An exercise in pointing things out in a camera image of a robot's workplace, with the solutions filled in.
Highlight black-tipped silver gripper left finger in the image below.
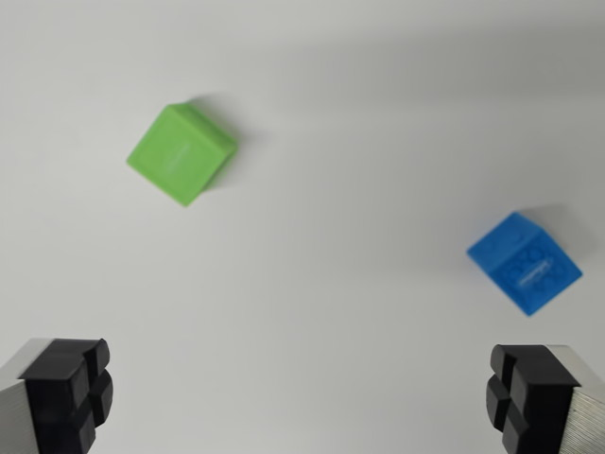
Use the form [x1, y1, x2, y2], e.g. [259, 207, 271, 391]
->
[0, 337, 114, 454]

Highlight black-tipped silver gripper right finger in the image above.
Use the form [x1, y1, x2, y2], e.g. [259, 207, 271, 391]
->
[484, 343, 605, 454]

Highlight blue rubber toy cube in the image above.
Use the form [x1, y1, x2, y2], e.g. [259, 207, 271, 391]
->
[466, 211, 583, 317]

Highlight green rubber toy cube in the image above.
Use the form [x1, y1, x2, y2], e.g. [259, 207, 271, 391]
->
[125, 101, 237, 209]

